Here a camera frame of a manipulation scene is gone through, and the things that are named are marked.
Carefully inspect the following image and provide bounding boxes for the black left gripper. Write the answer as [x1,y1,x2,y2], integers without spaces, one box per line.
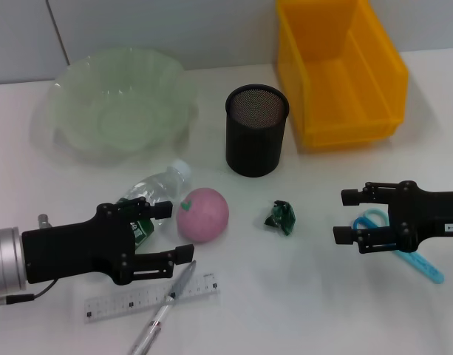
[21,197,196,286]

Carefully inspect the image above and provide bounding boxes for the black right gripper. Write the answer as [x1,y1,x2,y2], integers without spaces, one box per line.
[332,180,453,256]

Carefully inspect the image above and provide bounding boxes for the pink peach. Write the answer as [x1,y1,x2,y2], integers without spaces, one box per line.
[176,187,230,244]

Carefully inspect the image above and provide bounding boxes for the clear water bottle green label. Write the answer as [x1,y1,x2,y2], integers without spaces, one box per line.
[117,158,193,247]

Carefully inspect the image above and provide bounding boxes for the green plastic wrapper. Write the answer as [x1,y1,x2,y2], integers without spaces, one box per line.
[262,199,296,236]

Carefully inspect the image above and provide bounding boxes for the blue scissors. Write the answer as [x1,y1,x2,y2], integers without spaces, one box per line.
[353,208,445,285]

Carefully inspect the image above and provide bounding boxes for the silver white pen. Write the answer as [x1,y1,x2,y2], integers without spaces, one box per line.
[126,260,197,355]

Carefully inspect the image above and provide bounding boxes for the clear plastic ruler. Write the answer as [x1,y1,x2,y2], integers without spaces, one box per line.
[84,271,220,325]

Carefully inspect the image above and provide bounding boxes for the black mesh pen holder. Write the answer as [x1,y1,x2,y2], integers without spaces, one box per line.
[225,84,290,178]

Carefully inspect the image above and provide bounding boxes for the translucent green fruit plate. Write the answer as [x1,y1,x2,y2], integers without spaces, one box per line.
[30,46,200,163]

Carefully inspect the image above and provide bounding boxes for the yellow plastic bin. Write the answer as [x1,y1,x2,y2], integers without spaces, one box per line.
[276,0,410,151]

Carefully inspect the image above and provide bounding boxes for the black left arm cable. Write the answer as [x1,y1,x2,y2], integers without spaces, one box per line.
[0,279,59,306]

